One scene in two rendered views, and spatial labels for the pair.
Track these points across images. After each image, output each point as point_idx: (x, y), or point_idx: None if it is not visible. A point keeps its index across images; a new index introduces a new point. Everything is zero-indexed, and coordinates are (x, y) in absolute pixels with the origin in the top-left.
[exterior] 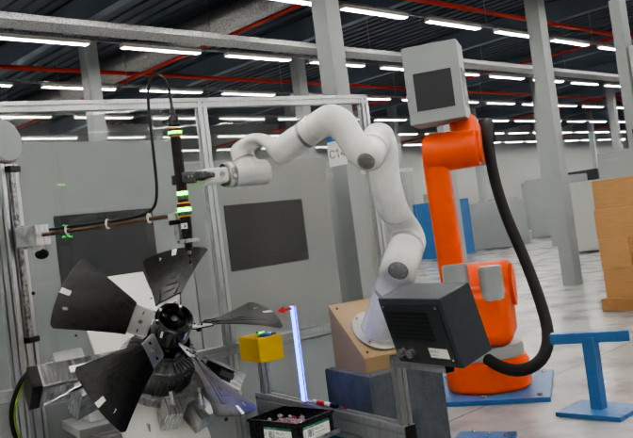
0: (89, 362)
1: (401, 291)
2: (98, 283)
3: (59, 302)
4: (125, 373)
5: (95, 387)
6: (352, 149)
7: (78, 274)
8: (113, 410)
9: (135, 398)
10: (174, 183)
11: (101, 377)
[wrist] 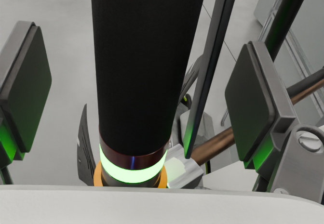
0: (86, 114)
1: None
2: (181, 94)
3: (188, 70)
4: (86, 161)
5: (80, 131)
6: None
7: (198, 63)
8: (79, 158)
9: (90, 184)
10: (229, 93)
11: (82, 132)
